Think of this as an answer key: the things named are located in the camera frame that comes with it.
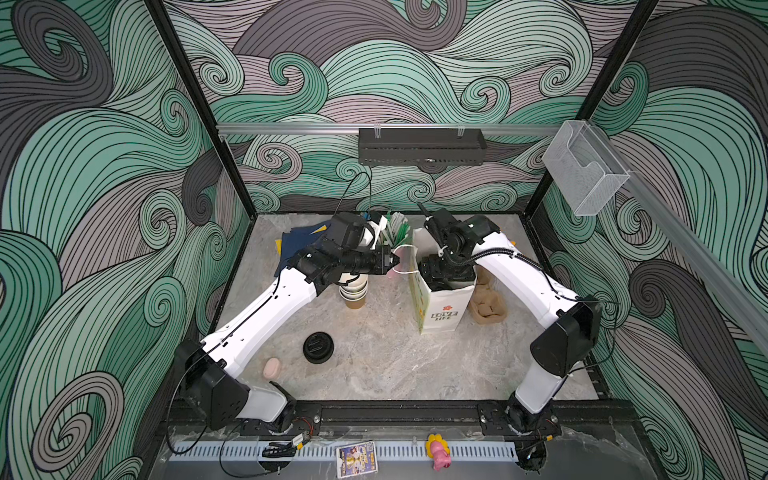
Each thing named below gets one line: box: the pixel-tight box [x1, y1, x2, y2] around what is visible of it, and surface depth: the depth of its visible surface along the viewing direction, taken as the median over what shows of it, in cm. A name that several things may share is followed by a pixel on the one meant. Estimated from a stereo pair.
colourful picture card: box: [336, 441, 378, 478], surface depth 68 cm
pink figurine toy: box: [426, 433, 452, 471], surface depth 69 cm
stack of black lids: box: [303, 331, 334, 364], surface depth 85 cm
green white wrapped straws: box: [383, 211, 411, 249], surface depth 94 cm
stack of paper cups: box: [339, 274, 368, 310], surface depth 85 cm
